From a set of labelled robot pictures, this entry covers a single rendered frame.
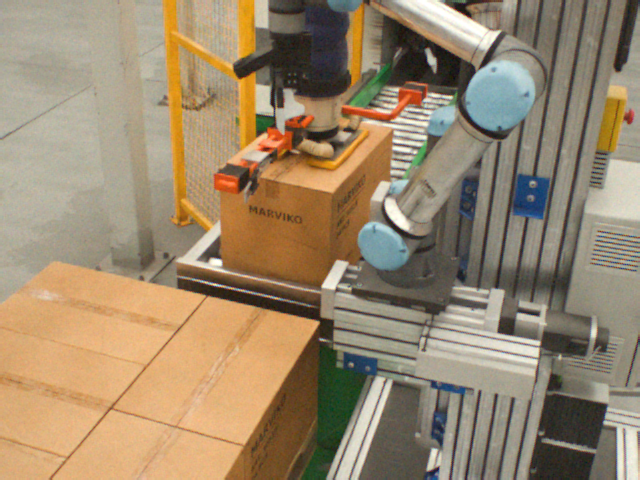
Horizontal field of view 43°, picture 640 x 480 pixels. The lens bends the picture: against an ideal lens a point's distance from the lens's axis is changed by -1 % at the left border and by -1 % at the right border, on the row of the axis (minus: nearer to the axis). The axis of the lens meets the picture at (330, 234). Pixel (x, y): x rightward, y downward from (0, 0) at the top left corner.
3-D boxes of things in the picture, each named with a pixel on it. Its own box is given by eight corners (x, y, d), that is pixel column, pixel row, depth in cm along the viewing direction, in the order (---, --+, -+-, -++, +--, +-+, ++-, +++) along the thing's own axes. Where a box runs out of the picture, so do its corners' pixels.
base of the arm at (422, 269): (444, 261, 203) (448, 226, 198) (433, 293, 190) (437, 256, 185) (384, 251, 206) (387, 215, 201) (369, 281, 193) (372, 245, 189)
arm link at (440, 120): (418, 148, 238) (422, 104, 232) (461, 145, 242) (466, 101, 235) (433, 165, 228) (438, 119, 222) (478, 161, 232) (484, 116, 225)
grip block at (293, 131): (276, 136, 265) (276, 119, 262) (304, 141, 262) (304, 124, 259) (265, 145, 258) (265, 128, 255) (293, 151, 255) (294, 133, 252)
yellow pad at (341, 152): (342, 129, 298) (343, 116, 296) (368, 134, 295) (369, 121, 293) (307, 165, 270) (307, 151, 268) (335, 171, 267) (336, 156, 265)
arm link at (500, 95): (411, 256, 189) (560, 73, 156) (385, 287, 177) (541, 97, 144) (370, 223, 190) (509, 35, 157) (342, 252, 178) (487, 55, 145)
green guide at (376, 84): (373, 75, 477) (374, 60, 472) (391, 77, 474) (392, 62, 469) (267, 188, 344) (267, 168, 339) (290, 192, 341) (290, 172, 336)
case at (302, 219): (293, 202, 335) (295, 108, 315) (386, 222, 322) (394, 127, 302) (221, 273, 286) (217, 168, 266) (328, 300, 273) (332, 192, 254)
